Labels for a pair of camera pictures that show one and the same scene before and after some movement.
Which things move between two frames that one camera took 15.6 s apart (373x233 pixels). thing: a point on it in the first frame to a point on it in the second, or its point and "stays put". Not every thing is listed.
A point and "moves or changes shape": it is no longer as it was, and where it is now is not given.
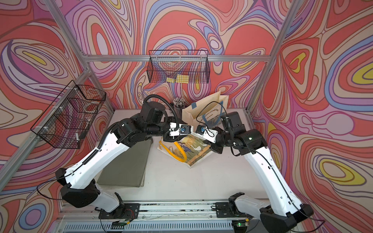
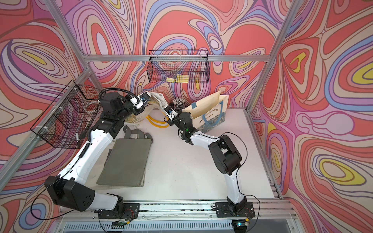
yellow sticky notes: (179, 78) stays put
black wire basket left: (69, 119) stays put
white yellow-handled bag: (187, 150) moves or changes shape
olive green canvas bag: (128, 168) stays put
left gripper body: (168, 138) to (138, 111)
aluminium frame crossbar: (176, 58) stays put
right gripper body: (217, 147) to (176, 121)
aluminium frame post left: (54, 6) stays put
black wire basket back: (186, 66) stays put
